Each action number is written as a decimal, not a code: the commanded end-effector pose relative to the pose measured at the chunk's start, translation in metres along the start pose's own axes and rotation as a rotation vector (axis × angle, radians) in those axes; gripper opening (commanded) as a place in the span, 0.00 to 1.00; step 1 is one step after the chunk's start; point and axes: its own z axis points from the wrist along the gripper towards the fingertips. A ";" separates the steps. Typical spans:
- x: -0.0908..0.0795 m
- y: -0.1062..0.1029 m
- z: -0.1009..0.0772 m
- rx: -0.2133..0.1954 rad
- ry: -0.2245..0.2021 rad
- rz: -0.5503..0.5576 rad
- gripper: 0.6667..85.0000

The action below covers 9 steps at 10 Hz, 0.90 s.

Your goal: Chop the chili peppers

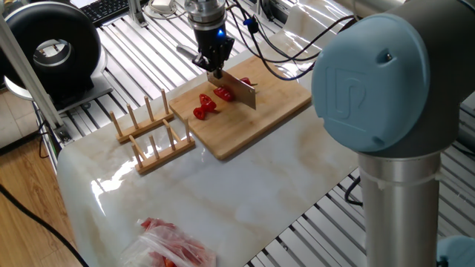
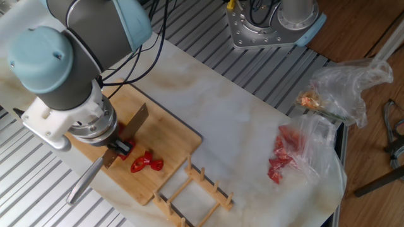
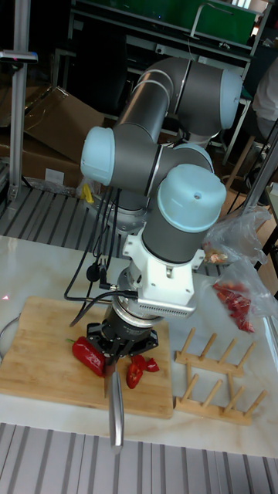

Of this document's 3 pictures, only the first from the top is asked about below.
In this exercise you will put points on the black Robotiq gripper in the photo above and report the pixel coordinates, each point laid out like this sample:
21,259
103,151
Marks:
211,42

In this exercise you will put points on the white round lamp base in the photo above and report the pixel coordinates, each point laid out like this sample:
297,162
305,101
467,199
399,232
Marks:
16,92

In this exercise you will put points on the steel kitchen knife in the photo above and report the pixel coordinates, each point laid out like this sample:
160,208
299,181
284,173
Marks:
241,89

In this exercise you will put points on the small red chili tip piece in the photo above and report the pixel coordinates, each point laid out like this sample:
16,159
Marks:
199,113

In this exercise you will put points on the large red chili chunk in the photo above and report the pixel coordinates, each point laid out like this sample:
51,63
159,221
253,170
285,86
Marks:
223,93

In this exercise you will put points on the black keyboard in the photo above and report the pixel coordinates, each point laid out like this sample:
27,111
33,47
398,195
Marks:
104,9

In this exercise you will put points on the wooden peg rack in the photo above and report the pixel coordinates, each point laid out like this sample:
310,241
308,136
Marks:
163,157

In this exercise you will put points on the clear bag with chili pieces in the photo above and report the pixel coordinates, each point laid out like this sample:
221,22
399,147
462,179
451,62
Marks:
174,246

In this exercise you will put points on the bamboo cutting board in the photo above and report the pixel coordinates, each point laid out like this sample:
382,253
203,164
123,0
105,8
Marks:
259,122

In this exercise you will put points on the red chili slice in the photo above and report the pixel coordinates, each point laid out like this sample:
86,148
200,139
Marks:
207,103

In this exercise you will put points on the grey device base plate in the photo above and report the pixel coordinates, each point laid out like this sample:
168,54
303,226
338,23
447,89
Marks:
98,91

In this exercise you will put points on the short aluminium profile post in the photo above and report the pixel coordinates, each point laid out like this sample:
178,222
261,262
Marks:
137,15

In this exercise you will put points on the marble pattern table mat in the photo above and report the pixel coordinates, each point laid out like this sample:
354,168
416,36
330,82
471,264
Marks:
222,200

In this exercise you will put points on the silver UR5 robot arm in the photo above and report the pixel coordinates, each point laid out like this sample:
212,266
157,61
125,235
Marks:
371,81

